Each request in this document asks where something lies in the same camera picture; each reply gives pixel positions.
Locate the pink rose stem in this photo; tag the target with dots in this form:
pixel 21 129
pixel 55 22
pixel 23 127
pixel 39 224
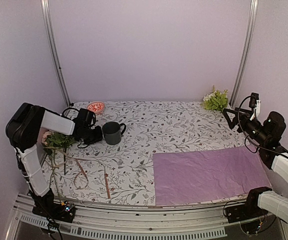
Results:
pixel 46 142

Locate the front aluminium rail base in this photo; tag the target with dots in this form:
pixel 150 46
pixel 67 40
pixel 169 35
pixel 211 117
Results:
pixel 125 222

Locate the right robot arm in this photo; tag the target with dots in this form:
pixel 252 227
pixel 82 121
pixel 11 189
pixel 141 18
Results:
pixel 267 136

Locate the lilac white flower bouquet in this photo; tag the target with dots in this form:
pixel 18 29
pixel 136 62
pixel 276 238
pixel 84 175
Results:
pixel 63 142

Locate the aluminium frame post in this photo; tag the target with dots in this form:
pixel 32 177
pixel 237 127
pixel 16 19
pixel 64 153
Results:
pixel 53 50
pixel 247 45

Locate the red patterned ceramic bowl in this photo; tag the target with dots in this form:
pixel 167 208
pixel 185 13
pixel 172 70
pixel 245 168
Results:
pixel 96 107

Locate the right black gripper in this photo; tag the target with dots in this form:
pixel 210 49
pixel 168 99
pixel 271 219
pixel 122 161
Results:
pixel 231 124

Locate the left aluminium frame post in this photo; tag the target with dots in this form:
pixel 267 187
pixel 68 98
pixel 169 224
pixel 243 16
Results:
pixel 53 50

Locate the right aluminium frame post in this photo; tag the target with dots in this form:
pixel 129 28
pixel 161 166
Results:
pixel 247 45

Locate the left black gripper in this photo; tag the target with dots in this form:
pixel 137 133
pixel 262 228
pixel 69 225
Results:
pixel 99 137

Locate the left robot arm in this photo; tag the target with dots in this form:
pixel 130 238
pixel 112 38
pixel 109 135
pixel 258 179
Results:
pixel 23 130

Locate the green white flower sprig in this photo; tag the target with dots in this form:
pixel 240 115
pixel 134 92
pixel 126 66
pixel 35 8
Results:
pixel 216 100

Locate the beige raffia ribbon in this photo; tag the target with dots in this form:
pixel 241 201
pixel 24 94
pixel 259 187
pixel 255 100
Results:
pixel 81 170

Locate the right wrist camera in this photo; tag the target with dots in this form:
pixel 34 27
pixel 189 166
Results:
pixel 255 104

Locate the dark grey metal mug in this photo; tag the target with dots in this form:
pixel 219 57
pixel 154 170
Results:
pixel 113 132

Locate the purple pink wrapping paper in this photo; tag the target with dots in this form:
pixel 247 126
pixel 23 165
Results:
pixel 199 176

